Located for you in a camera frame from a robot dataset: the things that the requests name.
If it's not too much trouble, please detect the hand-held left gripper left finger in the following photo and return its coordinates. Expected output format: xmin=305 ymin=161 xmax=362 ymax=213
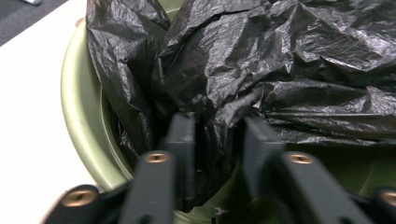
xmin=157 ymin=112 xmax=198 ymax=213

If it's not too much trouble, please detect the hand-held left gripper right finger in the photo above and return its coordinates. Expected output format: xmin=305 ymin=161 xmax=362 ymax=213
xmin=242 ymin=115 xmax=287 ymax=203

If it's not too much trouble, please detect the black plastic trash bag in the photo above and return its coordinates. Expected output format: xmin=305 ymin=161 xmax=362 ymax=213
xmin=85 ymin=0 xmax=396 ymax=216

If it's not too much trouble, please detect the olive green trash bin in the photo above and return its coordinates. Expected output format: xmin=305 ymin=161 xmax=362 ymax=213
xmin=60 ymin=0 xmax=396 ymax=224

